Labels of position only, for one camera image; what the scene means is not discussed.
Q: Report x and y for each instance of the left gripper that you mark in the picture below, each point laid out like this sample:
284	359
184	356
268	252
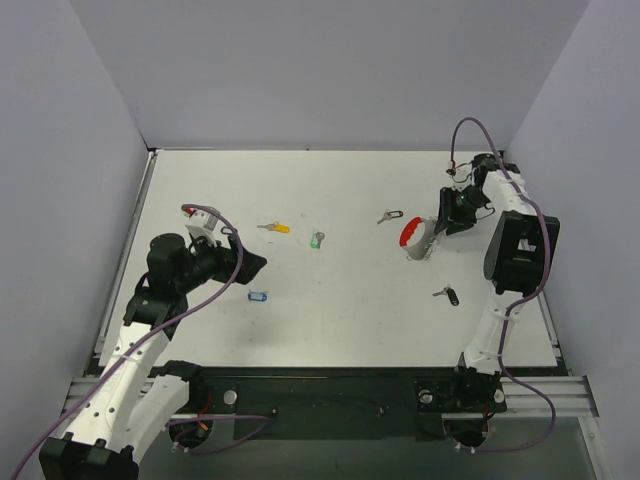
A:
233	260

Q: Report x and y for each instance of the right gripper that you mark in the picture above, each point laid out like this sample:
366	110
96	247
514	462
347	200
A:
448	210

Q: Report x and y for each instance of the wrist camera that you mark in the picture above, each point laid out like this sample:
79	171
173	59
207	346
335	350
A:
201	225
460	174

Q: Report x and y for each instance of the key with yellow tag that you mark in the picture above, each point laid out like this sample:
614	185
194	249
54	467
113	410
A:
275	227

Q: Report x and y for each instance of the aluminium front rail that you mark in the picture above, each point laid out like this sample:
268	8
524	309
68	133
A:
571	397

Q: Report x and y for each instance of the key with green tag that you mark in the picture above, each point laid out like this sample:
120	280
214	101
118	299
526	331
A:
317	239

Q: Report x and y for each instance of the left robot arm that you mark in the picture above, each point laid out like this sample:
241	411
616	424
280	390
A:
119	421

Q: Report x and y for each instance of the key with solid black tag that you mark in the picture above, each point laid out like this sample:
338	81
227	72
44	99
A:
449	293

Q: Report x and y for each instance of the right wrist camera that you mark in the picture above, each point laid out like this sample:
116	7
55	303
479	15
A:
460	174

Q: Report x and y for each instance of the key with clear black tag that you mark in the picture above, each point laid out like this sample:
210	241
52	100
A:
390	215

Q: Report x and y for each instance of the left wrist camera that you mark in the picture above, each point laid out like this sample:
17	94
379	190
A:
201	225

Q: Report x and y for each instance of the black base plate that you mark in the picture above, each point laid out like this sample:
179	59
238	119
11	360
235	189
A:
308	403

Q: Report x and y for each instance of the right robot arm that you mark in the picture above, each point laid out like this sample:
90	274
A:
516	264

